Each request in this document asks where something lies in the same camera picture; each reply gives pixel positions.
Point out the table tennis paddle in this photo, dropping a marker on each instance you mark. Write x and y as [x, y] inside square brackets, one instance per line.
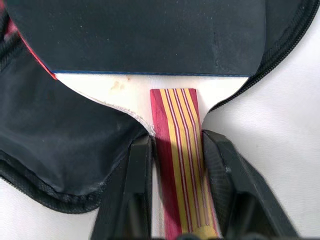
[140, 35]

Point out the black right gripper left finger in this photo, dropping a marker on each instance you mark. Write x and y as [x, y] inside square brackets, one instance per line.
[136, 185]

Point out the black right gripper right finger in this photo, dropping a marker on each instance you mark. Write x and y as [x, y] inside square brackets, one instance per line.
[240, 185]

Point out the red and black paddle case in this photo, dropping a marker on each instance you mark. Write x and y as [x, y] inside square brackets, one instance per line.
[50, 140]

